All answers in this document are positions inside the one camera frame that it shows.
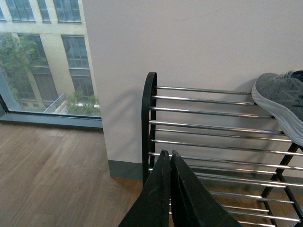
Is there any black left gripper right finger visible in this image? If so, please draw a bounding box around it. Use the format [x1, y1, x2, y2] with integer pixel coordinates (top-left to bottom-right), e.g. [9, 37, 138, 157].
[170, 150, 241, 227]

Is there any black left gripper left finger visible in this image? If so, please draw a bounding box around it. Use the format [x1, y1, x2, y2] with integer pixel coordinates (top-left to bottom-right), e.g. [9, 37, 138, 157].
[119, 150, 171, 227]

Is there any grey knit sneaker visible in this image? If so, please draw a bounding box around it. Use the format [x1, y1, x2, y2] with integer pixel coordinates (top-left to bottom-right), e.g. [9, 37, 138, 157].
[251, 70, 303, 146]

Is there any black metal shoe rack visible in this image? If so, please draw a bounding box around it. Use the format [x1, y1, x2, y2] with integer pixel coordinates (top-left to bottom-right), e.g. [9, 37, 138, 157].
[141, 72, 303, 227]

